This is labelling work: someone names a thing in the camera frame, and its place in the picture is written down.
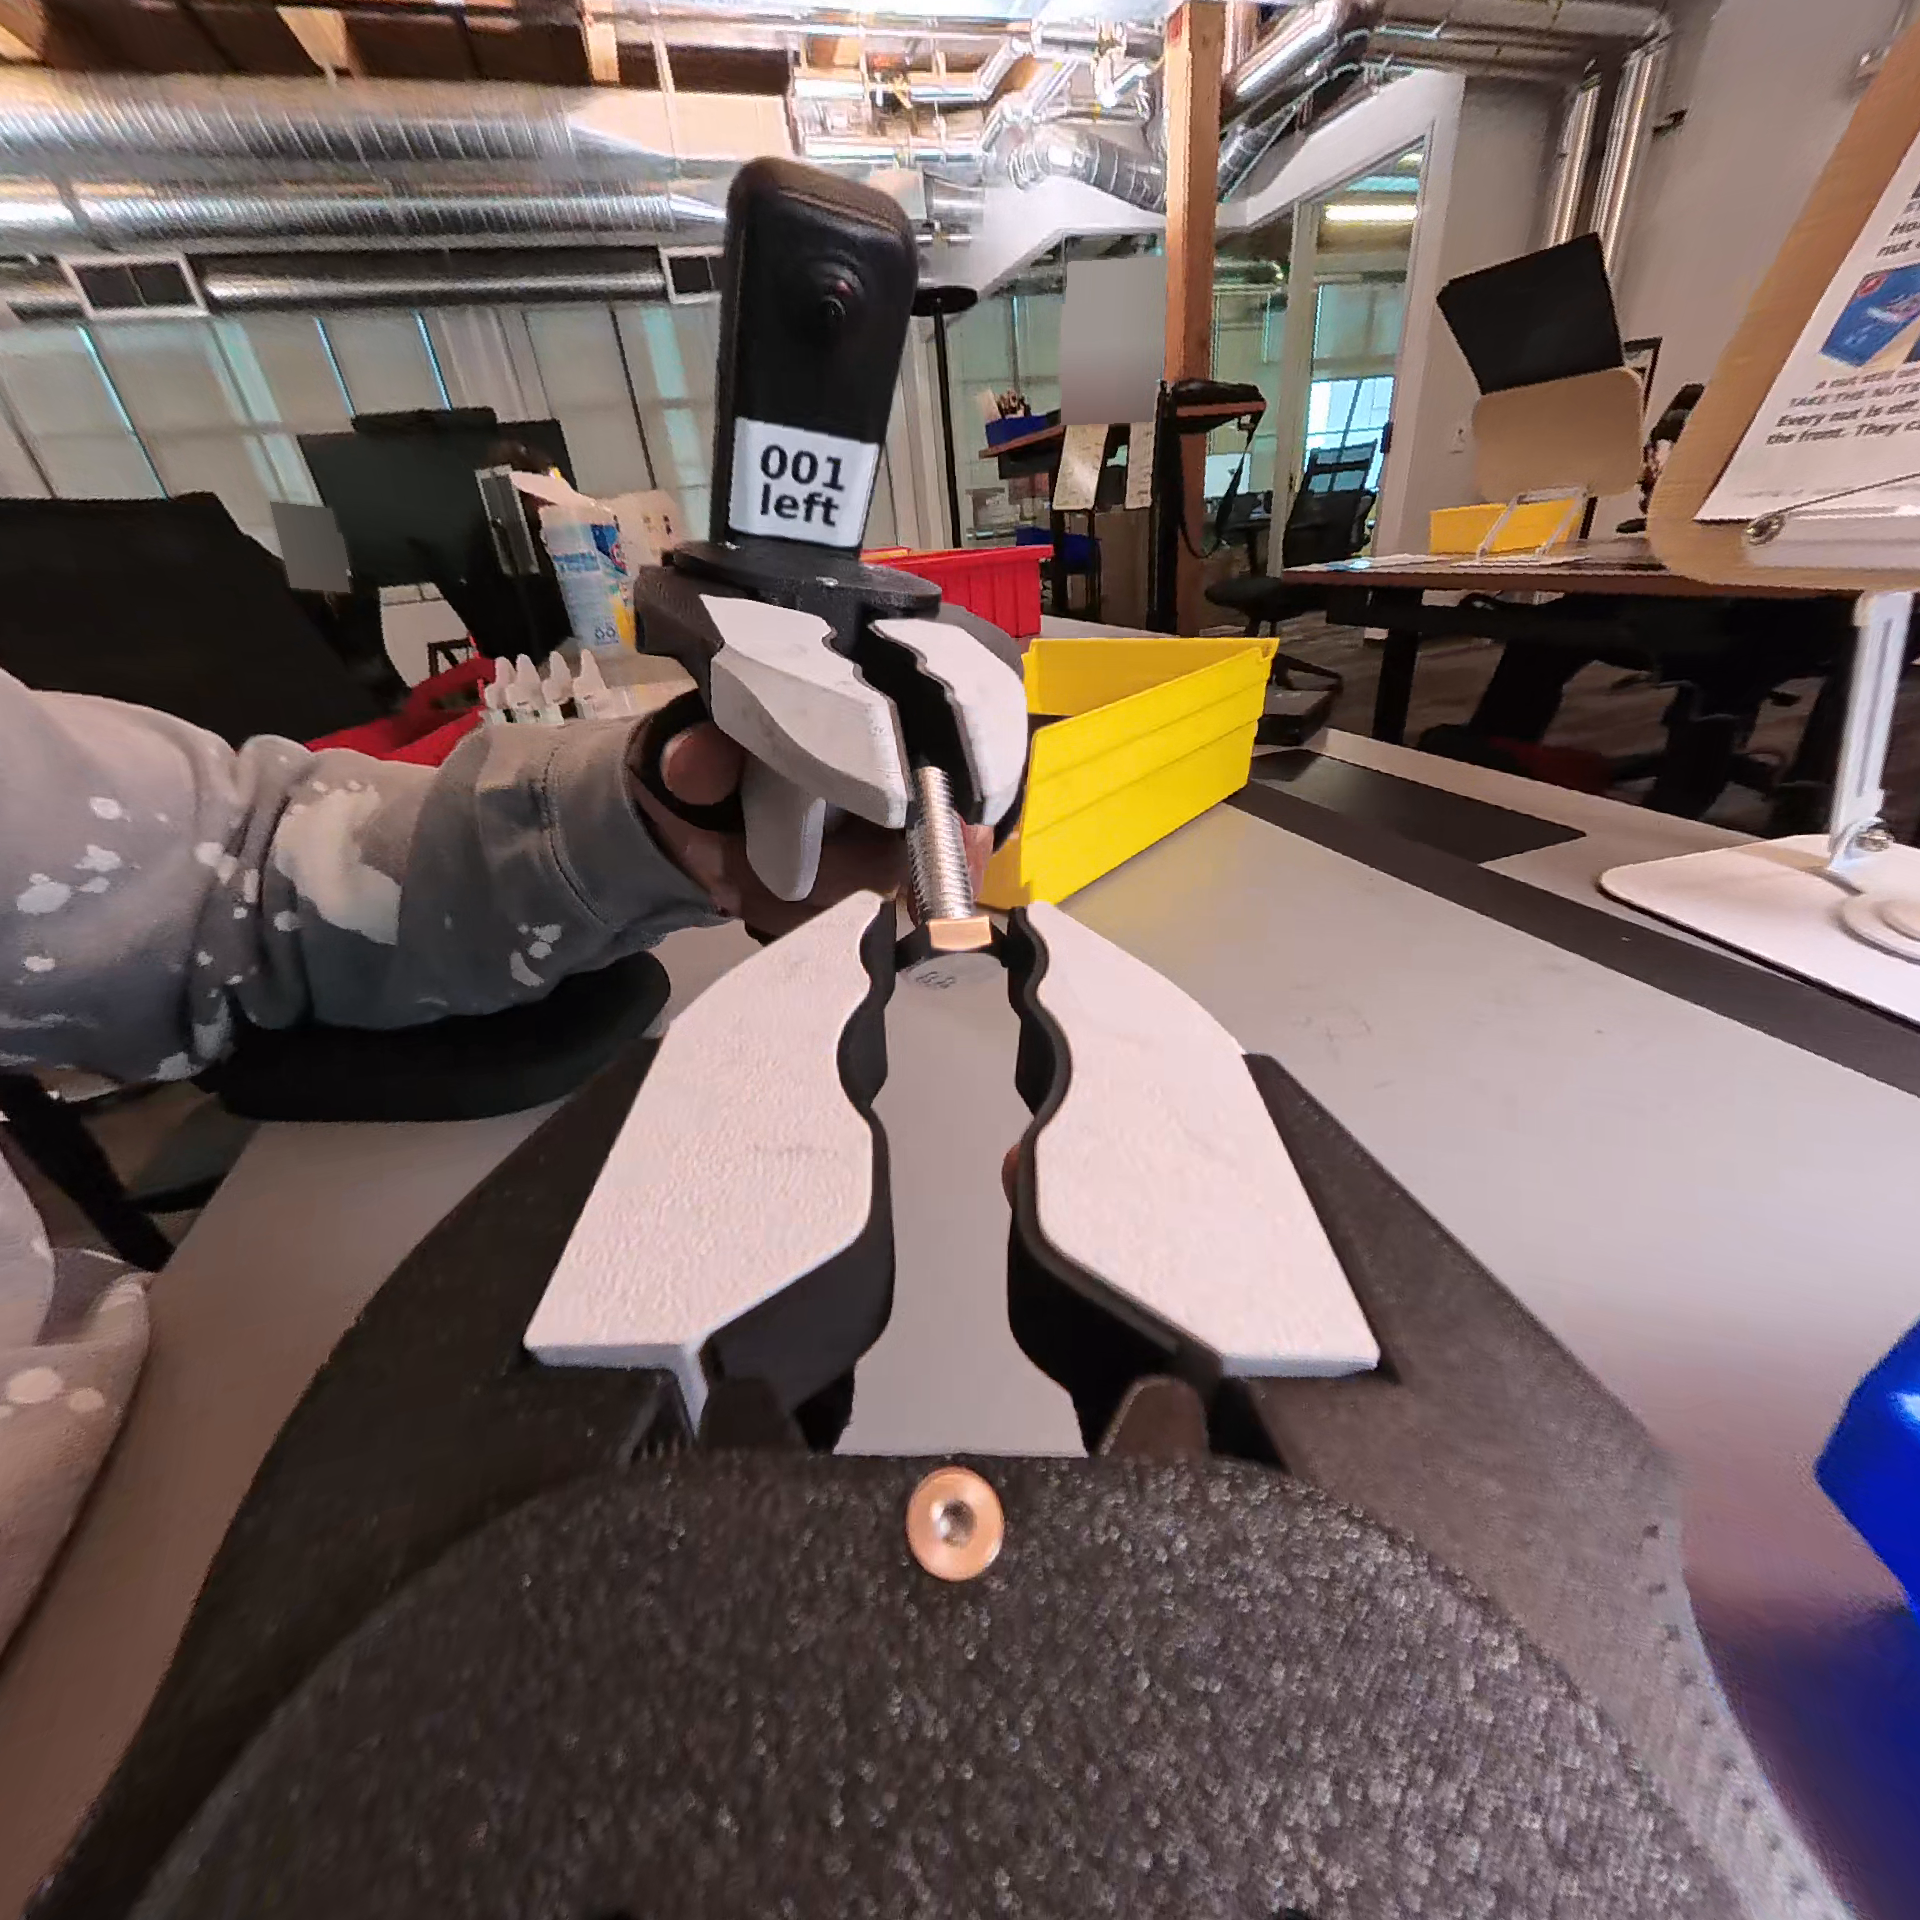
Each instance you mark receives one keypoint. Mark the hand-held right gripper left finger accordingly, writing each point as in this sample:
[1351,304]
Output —
[722,1202]

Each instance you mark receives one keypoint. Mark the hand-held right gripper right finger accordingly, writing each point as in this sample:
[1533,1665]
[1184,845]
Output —
[1188,1202]

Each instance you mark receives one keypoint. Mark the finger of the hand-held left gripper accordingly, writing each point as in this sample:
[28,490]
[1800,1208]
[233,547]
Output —
[980,702]
[812,723]

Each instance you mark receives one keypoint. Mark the silver hex bolt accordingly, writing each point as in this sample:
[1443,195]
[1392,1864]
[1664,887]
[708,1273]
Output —
[946,845]

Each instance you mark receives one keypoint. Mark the yellow plastic bin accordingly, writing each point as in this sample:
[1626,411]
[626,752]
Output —
[1141,752]

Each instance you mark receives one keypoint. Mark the blue plastic bin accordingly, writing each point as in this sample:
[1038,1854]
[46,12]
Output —
[1873,1471]

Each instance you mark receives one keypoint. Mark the person's left forearm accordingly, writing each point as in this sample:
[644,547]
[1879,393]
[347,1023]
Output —
[297,872]

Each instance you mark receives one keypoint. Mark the red plastic bin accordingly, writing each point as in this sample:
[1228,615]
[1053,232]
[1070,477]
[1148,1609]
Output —
[980,589]

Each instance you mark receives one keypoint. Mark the white plastic bottle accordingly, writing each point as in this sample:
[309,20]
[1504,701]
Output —
[586,570]

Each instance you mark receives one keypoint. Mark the row of small white parts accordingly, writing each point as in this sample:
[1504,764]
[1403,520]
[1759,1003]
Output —
[539,690]

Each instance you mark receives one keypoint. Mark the black office chair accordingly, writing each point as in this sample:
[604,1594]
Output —
[1276,541]
[451,1036]

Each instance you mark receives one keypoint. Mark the red plastic tub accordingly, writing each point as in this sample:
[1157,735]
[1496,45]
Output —
[418,723]

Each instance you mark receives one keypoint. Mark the wooden desk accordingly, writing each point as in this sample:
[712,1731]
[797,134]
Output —
[1558,580]

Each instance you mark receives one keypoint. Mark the black computer monitor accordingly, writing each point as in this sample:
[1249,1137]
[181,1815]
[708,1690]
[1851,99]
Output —
[1533,317]

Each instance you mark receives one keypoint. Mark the instruction sheet stand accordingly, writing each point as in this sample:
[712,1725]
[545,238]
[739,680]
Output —
[1800,451]

